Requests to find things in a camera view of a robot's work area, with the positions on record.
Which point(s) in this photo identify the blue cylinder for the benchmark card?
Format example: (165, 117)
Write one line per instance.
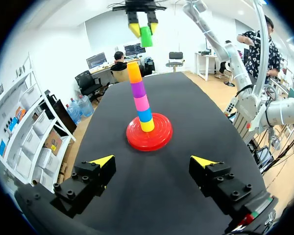
(145, 115)

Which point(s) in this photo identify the red round base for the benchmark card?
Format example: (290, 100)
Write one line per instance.
(149, 140)

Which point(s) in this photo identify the purple cylinder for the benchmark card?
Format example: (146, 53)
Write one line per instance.
(138, 89)

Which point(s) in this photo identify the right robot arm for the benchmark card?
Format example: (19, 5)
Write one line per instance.
(240, 73)

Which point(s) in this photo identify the yellow cylinder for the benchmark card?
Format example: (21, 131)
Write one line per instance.
(147, 126)

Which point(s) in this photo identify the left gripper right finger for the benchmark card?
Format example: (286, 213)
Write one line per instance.
(218, 181)

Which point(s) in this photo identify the pink cylinder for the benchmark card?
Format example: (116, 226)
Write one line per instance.
(142, 104)

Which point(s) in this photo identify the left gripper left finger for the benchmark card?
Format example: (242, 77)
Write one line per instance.
(88, 178)

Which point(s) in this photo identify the person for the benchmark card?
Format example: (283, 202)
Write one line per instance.
(118, 64)
(274, 56)

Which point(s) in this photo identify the orange cylinder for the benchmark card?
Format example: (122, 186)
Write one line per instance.
(134, 72)

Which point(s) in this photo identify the green cylinder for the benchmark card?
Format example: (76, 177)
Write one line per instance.
(146, 36)

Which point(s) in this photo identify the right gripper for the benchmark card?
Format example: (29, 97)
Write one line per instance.
(139, 5)

